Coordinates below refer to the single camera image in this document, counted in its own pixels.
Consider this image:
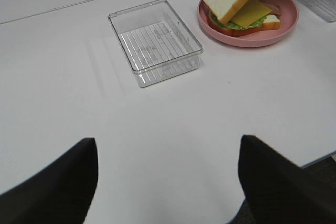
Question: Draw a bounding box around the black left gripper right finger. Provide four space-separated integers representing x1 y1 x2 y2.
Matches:
231 135 335 223

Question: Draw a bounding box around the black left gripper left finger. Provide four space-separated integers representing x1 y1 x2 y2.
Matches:
1 138 99 223

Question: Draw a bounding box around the pink bacon strip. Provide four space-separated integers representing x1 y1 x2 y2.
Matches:
257 0 281 17

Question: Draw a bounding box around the yellow cheese slice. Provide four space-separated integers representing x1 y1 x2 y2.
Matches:
230 0 272 28

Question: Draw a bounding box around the green lettuce leaf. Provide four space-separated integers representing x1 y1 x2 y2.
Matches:
208 11 267 30

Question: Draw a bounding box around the pink round plate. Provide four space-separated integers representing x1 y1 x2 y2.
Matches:
198 0 299 48

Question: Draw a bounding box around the clear left plastic tray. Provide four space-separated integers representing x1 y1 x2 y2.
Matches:
108 0 203 88

